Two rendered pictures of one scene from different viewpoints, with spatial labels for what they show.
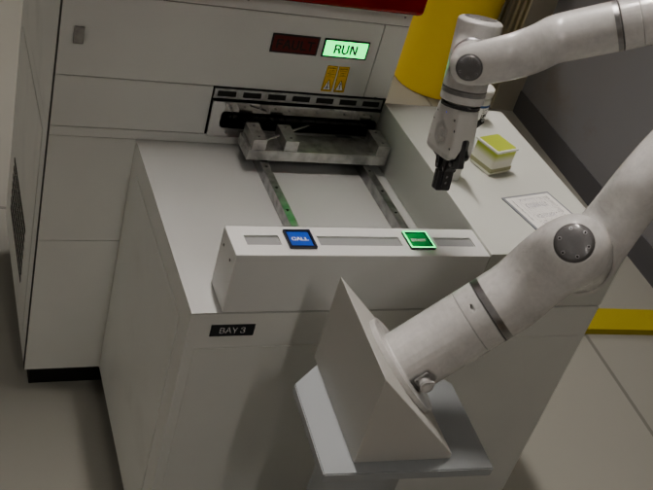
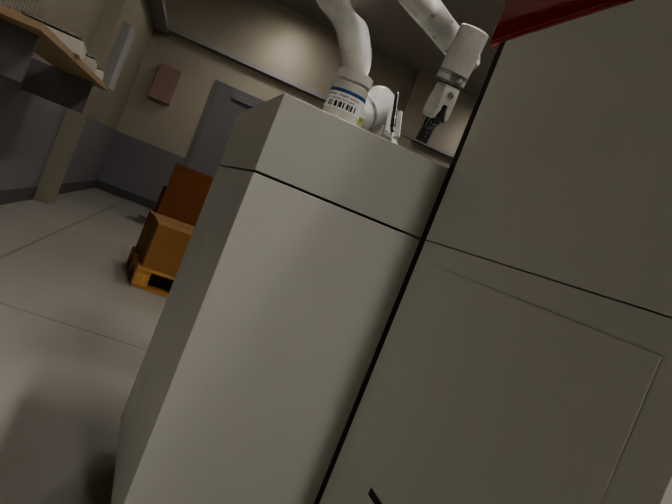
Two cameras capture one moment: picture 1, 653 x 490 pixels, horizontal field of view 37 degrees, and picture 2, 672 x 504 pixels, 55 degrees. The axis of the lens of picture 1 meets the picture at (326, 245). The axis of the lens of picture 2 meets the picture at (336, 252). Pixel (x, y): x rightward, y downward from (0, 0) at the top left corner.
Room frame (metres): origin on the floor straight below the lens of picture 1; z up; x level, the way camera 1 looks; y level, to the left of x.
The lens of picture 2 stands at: (3.51, 0.05, 0.78)
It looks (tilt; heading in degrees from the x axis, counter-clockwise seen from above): 2 degrees down; 191
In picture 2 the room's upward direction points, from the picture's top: 22 degrees clockwise
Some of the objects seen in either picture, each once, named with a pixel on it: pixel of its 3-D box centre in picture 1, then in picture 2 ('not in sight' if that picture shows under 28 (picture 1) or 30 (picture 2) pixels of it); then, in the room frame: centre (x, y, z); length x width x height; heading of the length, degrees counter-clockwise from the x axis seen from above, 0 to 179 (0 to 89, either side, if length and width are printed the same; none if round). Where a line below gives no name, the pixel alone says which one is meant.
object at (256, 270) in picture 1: (353, 268); not in sight; (1.63, -0.07, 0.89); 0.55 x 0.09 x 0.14; 119
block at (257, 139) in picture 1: (255, 135); not in sight; (2.03, 0.24, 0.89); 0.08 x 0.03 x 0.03; 29
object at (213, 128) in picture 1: (294, 122); not in sight; (2.16, 0.16, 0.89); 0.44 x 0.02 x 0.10; 119
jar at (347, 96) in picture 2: (476, 101); (347, 98); (2.33, -0.26, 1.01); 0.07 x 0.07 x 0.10
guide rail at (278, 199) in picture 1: (280, 203); not in sight; (1.87, 0.13, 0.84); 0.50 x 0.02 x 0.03; 29
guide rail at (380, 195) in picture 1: (387, 206); not in sight; (2.00, -0.11, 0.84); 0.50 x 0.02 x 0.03; 29
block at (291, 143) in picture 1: (287, 137); not in sight; (2.07, 0.17, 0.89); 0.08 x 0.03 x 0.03; 29
